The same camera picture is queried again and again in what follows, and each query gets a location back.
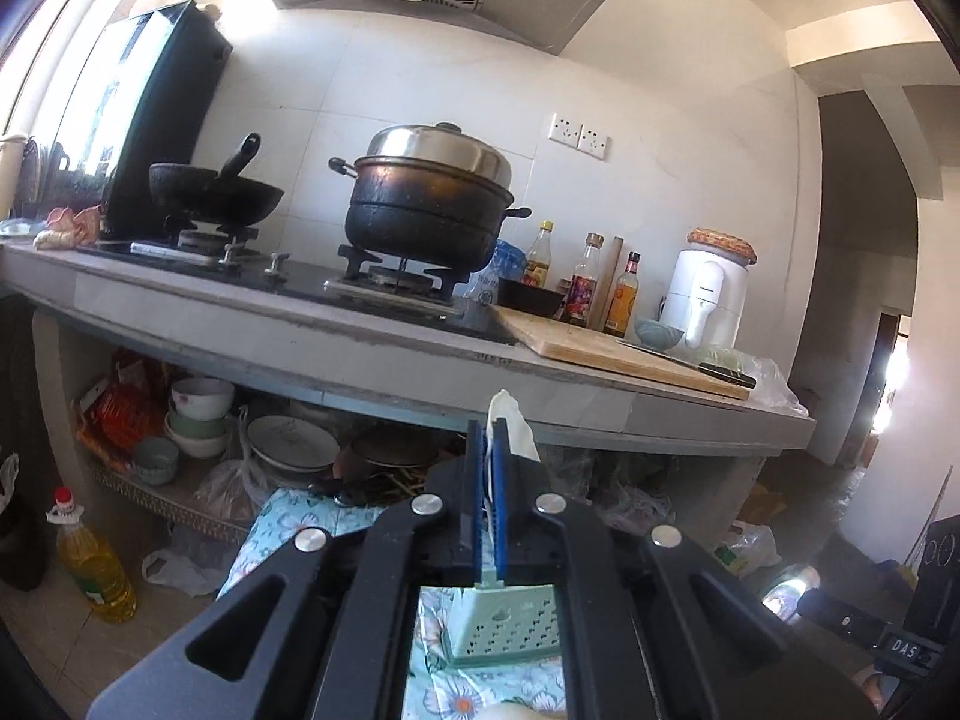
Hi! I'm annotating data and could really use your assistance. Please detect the amber bottle with red cap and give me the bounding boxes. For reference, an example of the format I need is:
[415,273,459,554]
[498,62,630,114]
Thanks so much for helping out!
[602,251,642,338]

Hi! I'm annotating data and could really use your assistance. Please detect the blue plastic packet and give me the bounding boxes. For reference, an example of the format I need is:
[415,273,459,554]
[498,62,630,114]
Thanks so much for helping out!
[461,238,530,308]

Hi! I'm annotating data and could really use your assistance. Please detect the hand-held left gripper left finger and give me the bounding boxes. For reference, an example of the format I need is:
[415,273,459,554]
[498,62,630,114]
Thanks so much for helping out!
[86,420,488,720]

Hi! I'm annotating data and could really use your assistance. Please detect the yellow cooking oil bottle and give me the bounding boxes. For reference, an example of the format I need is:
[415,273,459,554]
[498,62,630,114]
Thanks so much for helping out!
[46,487,140,623]

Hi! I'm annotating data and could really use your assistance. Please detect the black bowl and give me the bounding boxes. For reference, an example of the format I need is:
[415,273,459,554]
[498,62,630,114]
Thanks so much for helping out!
[496,277,565,320]

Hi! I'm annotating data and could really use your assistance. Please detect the wooden door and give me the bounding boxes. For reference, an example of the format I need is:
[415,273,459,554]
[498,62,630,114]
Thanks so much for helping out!
[870,307,912,466]

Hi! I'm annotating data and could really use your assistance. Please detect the cardboard box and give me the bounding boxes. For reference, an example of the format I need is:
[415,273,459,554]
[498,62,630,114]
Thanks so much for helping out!
[739,491,785,526]

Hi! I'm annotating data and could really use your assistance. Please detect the yellow cap sauce bottle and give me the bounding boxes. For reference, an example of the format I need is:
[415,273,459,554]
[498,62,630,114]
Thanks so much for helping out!
[523,221,556,290]

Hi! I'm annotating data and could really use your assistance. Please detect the white plastic bag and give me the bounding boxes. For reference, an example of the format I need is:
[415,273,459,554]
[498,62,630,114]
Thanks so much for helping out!
[142,544,241,597]

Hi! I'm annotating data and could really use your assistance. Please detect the green plastic utensil holder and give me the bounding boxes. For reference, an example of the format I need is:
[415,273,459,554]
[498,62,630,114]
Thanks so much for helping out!
[439,570,565,667]

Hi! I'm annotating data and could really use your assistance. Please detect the white plate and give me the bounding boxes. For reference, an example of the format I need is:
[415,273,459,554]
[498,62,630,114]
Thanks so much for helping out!
[247,415,342,473]

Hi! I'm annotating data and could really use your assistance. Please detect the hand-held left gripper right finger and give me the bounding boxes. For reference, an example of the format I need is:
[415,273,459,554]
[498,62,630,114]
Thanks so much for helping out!
[499,416,878,720]

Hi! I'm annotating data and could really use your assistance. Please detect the pale blue bowl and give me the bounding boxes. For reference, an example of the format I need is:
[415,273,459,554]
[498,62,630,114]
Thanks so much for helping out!
[634,317,687,353]

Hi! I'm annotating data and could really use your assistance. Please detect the clear plastic bag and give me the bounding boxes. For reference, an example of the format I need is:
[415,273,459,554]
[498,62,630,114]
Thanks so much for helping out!
[679,345,811,417]

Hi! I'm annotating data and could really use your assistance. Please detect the white air fryer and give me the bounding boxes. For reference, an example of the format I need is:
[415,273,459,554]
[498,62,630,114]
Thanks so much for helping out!
[658,247,751,350]

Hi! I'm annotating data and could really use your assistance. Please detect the floral turquoise cloth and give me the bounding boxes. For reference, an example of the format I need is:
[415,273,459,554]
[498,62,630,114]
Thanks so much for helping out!
[217,486,571,720]

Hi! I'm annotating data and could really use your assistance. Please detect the black pot with steel lid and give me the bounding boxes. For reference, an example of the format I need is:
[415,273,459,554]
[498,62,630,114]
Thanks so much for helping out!
[328,122,533,275]

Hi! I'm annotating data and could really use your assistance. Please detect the plastic bag with green print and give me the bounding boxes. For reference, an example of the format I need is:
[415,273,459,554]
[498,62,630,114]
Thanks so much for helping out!
[709,521,781,578]

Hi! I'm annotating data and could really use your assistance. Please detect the metal shelf rack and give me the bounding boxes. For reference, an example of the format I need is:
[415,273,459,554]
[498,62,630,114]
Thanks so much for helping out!
[90,457,256,541]

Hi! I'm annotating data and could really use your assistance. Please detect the grey concrete kitchen counter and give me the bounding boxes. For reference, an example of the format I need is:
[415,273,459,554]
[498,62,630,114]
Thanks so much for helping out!
[0,240,818,458]

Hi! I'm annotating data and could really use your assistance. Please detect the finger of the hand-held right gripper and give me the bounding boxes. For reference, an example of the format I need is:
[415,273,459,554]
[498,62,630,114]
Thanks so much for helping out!
[799,589,890,650]

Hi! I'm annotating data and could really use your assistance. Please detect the black handled kitchen knife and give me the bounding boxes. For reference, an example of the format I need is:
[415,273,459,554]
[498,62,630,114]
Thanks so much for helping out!
[616,339,757,389]

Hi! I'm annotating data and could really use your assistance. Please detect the wooden rolling pin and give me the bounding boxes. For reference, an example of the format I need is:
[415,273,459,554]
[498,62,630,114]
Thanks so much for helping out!
[589,236,625,331]

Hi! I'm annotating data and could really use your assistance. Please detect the woven round trivet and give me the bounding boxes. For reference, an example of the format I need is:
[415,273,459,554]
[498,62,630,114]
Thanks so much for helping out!
[688,227,758,263]

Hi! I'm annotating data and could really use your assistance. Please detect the wooden cutting board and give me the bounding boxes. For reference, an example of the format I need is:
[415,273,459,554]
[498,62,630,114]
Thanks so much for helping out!
[491,305,751,401]

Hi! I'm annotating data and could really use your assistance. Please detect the pink plastic bag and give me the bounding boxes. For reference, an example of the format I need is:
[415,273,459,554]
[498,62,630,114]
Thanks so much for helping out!
[191,457,271,526]

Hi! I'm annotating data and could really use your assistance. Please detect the dark pan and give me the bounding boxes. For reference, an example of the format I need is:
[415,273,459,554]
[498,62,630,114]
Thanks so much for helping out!
[352,427,458,470]

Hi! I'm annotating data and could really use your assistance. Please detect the small pale green bowl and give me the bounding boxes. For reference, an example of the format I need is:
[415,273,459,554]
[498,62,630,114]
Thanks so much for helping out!
[133,436,181,485]

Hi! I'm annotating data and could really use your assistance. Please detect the black gas stove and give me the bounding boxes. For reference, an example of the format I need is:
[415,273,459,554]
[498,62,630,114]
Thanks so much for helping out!
[79,229,518,346]

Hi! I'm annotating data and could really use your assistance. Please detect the pink crumpled bag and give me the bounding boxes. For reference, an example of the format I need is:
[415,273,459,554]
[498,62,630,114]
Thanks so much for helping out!
[34,204,102,250]

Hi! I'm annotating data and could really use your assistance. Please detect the red snack packet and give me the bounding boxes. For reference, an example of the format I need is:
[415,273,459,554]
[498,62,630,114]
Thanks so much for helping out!
[75,360,170,473]

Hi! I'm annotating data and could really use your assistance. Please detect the black wok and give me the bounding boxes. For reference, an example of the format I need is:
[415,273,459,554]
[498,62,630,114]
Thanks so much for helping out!
[148,133,286,230]

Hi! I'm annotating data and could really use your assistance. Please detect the red label sauce bottle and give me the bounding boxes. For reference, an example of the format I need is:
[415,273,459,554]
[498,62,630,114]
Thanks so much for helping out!
[561,232,605,329]

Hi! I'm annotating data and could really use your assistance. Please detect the black glossy panel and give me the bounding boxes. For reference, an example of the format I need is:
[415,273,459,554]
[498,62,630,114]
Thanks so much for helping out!
[97,4,233,241]

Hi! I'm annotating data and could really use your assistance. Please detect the dark jug with plastic wrap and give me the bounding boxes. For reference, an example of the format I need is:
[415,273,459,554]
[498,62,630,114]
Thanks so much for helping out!
[0,454,46,593]

